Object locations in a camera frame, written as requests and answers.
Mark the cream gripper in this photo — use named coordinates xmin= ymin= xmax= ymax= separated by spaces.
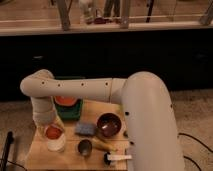
xmin=44 ymin=117 xmax=64 ymax=136

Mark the red apple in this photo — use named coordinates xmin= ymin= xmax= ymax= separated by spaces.
xmin=46 ymin=126 xmax=62 ymax=140

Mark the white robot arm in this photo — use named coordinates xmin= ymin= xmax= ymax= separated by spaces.
xmin=20 ymin=69 xmax=185 ymax=171

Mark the white paper cup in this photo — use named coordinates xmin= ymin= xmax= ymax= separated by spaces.
xmin=45 ymin=133 xmax=66 ymax=151

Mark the small metal cup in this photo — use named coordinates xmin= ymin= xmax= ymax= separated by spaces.
xmin=77 ymin=139 xmax=92 ymax=157

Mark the green plastic tray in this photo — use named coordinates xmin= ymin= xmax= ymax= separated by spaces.
xmin=54 ymin=98 xmax=83 ymax=121

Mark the orange plate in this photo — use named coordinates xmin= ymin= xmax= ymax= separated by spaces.
xmin=54 ymin=96 xmax=77 ymax=106

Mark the blue sponge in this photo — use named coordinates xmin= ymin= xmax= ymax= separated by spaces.
xmin=75 ymin=122 xmax=96 ymax=136

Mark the yellow banana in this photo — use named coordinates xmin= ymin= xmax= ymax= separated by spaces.
xmin=92 ymin=138 xmax=117 ymax=152

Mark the black stand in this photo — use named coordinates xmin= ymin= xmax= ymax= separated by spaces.
xmin=0 ymin=131 xmax=14 ymax=171

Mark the dark red bowl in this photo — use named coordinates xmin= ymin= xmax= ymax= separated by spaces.
xmin=97 ymin=113 xmax=122 ymax=138

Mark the white handled brush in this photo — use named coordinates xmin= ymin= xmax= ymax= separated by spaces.
xmin=104 ymin=153 xmax=132 ymax=165

